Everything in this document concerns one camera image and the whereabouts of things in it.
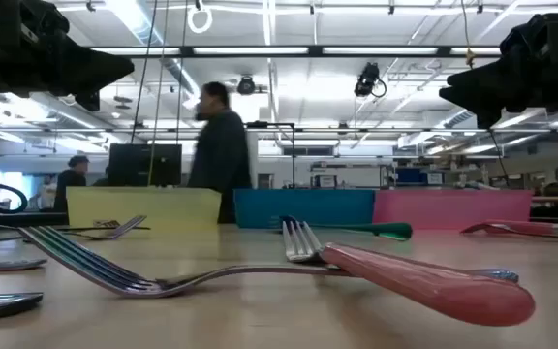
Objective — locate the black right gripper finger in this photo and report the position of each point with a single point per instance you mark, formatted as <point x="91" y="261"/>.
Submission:
<point x="487" y="92"/>

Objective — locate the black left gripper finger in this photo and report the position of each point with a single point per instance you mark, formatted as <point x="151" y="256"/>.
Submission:
<point x="95" y="72"/>

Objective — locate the black fork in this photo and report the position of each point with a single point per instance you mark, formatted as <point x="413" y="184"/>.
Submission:
<point x="106" y="223"/>

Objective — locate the small iridescent fork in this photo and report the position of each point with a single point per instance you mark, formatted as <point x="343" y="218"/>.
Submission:
<point x="124" y="228"/>

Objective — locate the large iridescent rainbow fork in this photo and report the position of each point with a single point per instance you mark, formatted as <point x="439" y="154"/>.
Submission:
<point x="114" y="278"/>

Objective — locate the black computer monitor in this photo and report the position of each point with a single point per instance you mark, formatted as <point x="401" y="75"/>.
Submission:
<point x="133" y="165"/>

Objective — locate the person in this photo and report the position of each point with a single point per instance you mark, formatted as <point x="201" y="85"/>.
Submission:
<point x="221" y="155"/>
<point x="71" y="179"/>
<point x="46" y="194"/>

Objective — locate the pink plastic bin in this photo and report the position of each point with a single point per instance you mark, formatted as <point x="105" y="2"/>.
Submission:
<point x="453" y="208"/>

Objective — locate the yellow plastic bin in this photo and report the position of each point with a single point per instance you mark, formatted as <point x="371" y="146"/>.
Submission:
<point x="163" y="206"/>

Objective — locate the round black ceiling fixture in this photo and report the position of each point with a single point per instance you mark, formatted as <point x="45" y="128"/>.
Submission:
<point x="246" y="85"/>

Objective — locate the blue plastic bin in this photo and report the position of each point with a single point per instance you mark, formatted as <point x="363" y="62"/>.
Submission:
<point x="269" y="208"/>

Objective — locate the black ceiling camera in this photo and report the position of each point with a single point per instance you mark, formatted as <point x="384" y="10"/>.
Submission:
<point x="367" y="77"/>

